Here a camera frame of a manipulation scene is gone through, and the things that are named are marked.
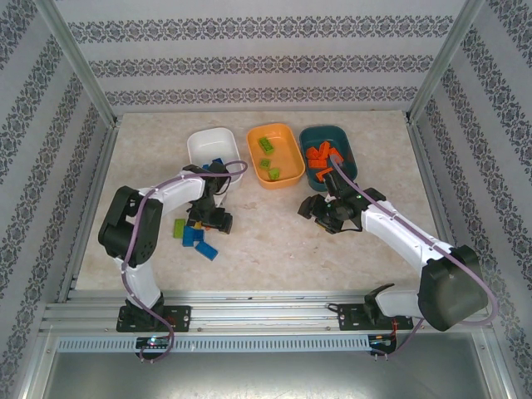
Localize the aluminium side rail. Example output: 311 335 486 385
406 118 475 300
56 120 122 303

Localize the aluminium frame post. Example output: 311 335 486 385
32 0 122 128
405 0 486 124

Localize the white plastic container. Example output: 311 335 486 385
186 127 244 189

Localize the orange plastic container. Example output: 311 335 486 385
246 122 306 191

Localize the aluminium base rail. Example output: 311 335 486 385
41 290 490 333

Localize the purple cable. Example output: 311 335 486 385
122 160 249 363
328 153 499 361

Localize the slotted white cable duct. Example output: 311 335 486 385
56 335 371 353

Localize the teal plastic container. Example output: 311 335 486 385
298 125 359 193

